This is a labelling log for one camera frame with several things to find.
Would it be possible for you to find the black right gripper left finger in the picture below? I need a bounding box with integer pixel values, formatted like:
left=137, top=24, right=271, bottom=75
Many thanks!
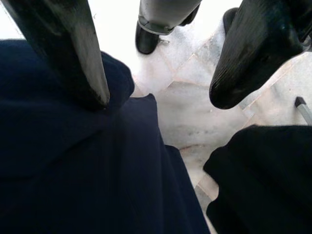
left=3, top=0, right=110, bottom=110

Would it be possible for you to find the navy shirt with red collar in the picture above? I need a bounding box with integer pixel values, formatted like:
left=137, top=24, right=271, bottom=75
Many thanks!
left=0, top=39, right=212, bottom=234

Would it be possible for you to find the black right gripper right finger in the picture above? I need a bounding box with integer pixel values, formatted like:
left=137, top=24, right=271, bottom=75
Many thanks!
left=209, top=0, right=305, bottom=110

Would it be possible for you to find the plain black garment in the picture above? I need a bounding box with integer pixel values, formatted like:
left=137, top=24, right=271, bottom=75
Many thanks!
left=203, top=124, right=312, bottom=234

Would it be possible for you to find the silver clothes rack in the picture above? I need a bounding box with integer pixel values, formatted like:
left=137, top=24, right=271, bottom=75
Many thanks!
left=294, top=96, right=312, bottom=123

